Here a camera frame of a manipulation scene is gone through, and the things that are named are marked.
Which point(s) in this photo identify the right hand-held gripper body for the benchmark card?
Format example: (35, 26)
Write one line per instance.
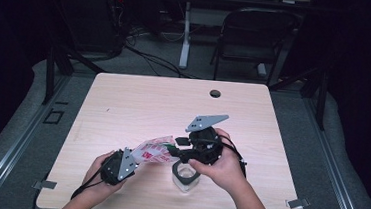
(205, 149)

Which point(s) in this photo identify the person's left hand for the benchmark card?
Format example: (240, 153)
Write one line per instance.
(92, 184)

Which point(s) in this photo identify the clear square jar black lid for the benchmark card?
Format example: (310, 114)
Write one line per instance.
(177, 174)

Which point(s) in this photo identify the black folding chair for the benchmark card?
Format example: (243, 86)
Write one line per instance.
(260, 23)

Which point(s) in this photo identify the grey metal rail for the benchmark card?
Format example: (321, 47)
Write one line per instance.
(332, 169)
(20, 145)

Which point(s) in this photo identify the white desk leg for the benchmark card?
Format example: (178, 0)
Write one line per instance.
(185, 51)
(261, 70)

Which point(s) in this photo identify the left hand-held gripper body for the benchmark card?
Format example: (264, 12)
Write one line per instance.
(114, 170)

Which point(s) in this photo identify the black metal stand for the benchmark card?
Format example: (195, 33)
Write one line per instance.
(321, 105)
(49, 80)

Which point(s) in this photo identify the grey metal bracket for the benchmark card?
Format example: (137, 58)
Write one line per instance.
(297, 203)
(44, 184)

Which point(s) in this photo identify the pink and white plastic bag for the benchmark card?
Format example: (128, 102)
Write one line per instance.
(153, 152)

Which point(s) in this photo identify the person's right hand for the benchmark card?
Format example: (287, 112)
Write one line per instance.
(226, 171)

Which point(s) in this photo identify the black computer tower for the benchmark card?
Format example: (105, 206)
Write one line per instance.
(92, 27)

